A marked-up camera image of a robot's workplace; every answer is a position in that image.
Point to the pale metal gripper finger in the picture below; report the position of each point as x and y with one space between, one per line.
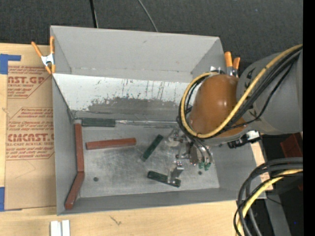
176 173
176 136

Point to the dark green flat block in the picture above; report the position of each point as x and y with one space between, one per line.
152 147
158 176
98 122

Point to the grey metal bin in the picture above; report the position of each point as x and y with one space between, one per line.
118 161

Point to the red-brown flat block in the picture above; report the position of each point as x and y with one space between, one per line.
79 149
292 145
110 143
75 190

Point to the brown cardboard board red print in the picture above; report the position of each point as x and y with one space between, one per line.
29 131

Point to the black cylinder on white bracket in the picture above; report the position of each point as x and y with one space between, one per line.
242 141

